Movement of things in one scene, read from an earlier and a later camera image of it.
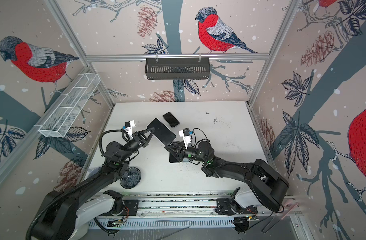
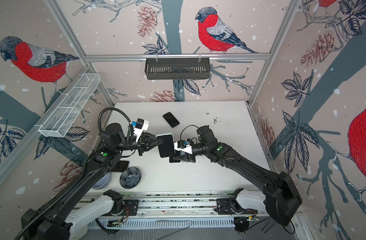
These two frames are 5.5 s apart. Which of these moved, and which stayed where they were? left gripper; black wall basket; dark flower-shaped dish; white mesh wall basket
Moved: left gripper
Stayed: dark flower-shaped dish; black wall basket; white mesh wall basket
